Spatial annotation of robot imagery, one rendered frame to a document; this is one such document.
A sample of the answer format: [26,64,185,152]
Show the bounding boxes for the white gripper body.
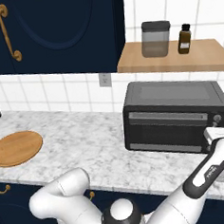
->
[203,125,224,144]

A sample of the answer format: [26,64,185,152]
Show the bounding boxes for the brown bottle with black cap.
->
[175,22,194,55]

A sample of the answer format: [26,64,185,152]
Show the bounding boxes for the navy upper cupboard door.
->
[0,0,130,82]

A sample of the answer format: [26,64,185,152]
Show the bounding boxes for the grey toaster oven door handle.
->
[127,105,210,127]

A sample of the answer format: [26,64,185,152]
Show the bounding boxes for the navy lower cupboard front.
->
[83,178,224,224]
[0,177,60,224]

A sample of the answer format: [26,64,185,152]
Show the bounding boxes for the wooden wall shelf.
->
[114,34,224,81]

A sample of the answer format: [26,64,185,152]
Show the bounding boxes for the grey jar with dark lid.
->
[139,19,175,59]

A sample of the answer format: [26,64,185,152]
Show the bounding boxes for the grey toaster oven knob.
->
[213,113,223,125]

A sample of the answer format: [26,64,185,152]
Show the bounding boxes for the white wall outlet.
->
[98,72,113,88]

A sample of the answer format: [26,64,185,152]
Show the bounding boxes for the brass curved cupboard handle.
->
[0,2,24,64]

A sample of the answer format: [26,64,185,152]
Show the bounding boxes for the round wooden board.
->
[0,128,46,169]

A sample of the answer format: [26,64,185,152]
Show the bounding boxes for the black toaster oven door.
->
[125,104,215,159]

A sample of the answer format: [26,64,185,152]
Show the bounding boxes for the black toaster oven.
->
[120,74,224,161]

